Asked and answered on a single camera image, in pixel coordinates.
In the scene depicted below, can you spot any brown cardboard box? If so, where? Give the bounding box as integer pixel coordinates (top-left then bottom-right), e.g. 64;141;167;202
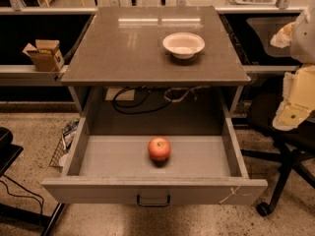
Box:
23;39;64;72

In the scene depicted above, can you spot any grey cabinet counter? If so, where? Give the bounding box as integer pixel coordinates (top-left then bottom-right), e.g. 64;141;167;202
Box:
62;7;249;135

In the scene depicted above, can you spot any wire basket on floor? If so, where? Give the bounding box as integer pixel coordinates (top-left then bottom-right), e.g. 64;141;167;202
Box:
49;118;79;172

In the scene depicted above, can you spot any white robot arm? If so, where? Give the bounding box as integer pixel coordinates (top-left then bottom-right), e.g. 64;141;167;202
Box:
271;0;315;131

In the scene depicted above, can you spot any open grey drawer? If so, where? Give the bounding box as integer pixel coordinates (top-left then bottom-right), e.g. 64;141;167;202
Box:
42;118;268;205

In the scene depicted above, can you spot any black drawer handle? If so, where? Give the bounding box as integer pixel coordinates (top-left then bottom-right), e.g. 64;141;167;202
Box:
136;195;171;207

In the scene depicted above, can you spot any white paper bowl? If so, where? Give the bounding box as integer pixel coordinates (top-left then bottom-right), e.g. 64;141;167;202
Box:
162;32;205;59

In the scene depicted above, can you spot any black office chair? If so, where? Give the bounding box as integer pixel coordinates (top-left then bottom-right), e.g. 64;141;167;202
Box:
241;76;315;216

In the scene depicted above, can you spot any black stand with cable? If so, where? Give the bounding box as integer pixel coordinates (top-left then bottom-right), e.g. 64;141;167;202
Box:
0;127;65;236

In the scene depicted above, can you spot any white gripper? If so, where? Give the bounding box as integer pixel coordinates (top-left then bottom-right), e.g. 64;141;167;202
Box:
270;22;315;131

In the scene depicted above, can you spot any red apple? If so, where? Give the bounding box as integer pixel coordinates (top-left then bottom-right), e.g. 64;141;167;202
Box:
148;137;171;161

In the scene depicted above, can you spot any grey braided cable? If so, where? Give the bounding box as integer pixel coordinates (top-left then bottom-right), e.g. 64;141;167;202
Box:
162;85;211;103

